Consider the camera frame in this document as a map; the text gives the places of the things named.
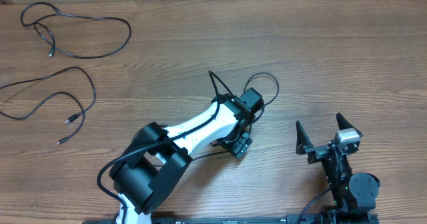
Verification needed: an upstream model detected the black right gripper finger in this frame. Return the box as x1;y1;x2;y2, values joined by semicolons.
336;113;363;137
296;121;313;155

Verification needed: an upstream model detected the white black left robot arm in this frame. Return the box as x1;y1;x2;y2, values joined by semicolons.
97;87;265;223

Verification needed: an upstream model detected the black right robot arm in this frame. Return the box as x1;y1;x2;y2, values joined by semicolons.
296;113;380;223

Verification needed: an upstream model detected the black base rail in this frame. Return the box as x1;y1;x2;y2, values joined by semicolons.
82;213;380;224

